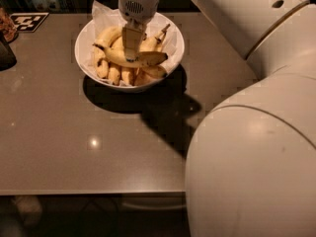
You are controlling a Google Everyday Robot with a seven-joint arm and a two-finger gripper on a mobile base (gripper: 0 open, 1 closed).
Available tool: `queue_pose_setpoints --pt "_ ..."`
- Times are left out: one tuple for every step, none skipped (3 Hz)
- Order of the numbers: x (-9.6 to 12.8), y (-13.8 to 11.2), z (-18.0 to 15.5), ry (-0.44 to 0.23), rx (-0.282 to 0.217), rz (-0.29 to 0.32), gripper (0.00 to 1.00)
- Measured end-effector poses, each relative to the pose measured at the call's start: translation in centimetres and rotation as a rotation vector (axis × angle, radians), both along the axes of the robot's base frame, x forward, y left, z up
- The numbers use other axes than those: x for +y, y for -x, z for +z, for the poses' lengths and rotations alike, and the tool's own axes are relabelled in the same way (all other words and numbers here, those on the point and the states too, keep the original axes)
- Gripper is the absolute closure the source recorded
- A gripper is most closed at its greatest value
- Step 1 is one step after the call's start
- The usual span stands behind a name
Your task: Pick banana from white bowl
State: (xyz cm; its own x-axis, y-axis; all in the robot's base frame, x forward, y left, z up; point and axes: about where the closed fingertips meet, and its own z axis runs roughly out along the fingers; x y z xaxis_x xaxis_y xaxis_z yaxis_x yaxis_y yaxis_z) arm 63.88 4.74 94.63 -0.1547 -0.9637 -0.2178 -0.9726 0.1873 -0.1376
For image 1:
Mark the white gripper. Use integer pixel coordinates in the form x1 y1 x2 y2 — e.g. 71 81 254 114
118 0 159 61

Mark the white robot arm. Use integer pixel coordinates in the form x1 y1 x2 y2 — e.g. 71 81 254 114
186 0 316 237

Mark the white ceramic bowl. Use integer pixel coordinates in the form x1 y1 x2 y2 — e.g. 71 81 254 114
74 7 186 94

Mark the yellow banana with stem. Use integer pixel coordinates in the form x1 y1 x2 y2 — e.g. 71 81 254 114
139 24 170 51

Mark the large yellow banana left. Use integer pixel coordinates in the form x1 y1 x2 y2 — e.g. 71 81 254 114
93 26 121 79

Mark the short yellow banana middle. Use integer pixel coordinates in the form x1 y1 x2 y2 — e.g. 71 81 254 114
121 67 134 85

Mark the small yellow banana bottom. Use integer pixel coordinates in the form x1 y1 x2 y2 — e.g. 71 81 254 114
134 70 152 86

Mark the white paper liner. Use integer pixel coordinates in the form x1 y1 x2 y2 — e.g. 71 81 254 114
78 0 179 87

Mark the black white marker tag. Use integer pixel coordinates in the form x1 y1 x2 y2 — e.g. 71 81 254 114
10 12 49 33

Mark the brown patterned jar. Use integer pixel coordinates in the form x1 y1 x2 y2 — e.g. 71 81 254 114
0 7 18 42

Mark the dark round container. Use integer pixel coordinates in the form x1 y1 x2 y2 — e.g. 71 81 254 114
0 32 17 70

